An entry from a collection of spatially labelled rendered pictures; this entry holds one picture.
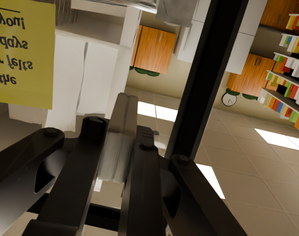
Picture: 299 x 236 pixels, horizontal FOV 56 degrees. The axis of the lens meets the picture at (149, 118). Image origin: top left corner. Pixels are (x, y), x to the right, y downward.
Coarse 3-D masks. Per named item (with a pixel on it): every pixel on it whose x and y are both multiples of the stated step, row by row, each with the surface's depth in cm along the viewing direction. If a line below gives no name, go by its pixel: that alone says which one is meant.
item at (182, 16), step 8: (160, 0) 17; (168, 0) 17; (176, 0) 17; (184, 0) 17; (192, 0) 17; (160, 8) 17; (168, 8) 17; (176, 8) 17; (184, 8) 17; (192, 8) 17; (160, 16) 17; (168, 16) 17; (176, 16) 17; (184, 16) 17; (192, 16) 17; (184, 24) 17
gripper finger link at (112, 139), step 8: (120, 96) 19; (120, 104) 18; (112, 112) 16; (120, 112) 16; (112, 120) 15; (120, 120) 15; (112, 128) 14; (120, 128) 15; (112, 136) 14; (120, 136) 14; (104, 144) 14; (112, 144) 14; (104, 152) 14; (112, 152) 14; (104, 160) 15; (112, 160) 15; (104, 168) 15; (112, 168) 15; (104, 176) 15
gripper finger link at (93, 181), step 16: (96, 128) 13; (80, 144) 12; (96, 144) 13; (80, 160) 11; (96, 160) 12; (64, 176) 10; (80, 176) 10; (96, 176) 14; (64, 192) 9; (80, 192) 9; (48, 208) 8; (64, 208) 9; (80, 208) 9; (32, 224) 7; (48, 224) 7; (64, 224) 8; (80, 224) 9
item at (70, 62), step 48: (0, 0) 19; (48, 0) 19; (96, 0) 18; (144, 0) 18; (0, 48) 20; (48, 48) 20; (96, 48) 20; (144, 48) 19; (192, 48) 19; (0, 96) 21; (48, 96) 21; (96, 96) 21; (144, 96) 21; (0, 144) 22; (48, 192) 24; (96, 192) 24
